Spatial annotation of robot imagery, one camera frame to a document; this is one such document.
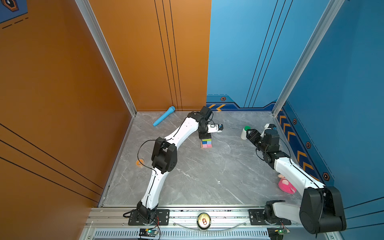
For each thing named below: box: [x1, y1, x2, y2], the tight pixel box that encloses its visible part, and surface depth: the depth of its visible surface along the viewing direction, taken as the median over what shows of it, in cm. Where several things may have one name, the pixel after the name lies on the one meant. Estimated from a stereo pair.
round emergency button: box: [196, 212, 212, 230], surface depth 65 cm
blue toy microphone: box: [152, 106, 176, 127], surface depth 118 cm
